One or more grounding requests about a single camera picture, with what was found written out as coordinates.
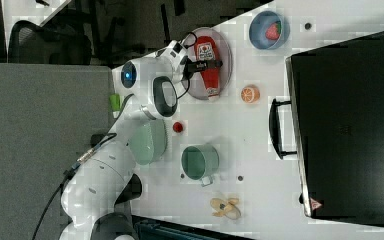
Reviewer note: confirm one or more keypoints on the peeled toy banana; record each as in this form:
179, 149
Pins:
225, 208

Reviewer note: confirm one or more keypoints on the red toy strawberry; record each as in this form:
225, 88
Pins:
273, 32

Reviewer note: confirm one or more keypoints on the green colander basket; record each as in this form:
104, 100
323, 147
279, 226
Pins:
149, 142

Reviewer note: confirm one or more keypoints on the green mug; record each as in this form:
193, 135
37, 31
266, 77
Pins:
200, 162

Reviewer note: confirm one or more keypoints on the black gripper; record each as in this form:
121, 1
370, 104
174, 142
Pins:
191, 67

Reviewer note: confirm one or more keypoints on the orange slice toy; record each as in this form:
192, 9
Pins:
250, 94

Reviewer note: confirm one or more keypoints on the small red toy tomato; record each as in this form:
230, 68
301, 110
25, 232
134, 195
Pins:
178, 127

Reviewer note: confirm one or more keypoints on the black cylindrical cup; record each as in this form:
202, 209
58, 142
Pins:
132, 190

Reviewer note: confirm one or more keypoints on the black office chair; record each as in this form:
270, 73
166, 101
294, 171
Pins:
32, 44

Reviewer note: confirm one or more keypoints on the green white bottle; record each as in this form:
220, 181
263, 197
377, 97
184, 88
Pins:
115, 104

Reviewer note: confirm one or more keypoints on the red plush ketchup bottle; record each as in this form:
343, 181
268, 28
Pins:
206, 49

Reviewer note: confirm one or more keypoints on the grey oval plate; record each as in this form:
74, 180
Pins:
196, 86

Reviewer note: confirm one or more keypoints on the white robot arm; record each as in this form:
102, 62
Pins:
103, 176

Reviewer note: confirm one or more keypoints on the blue bowl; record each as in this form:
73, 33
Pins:
259, 25

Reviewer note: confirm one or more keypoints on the blue metal rail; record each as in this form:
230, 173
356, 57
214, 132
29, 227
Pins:
151, 230

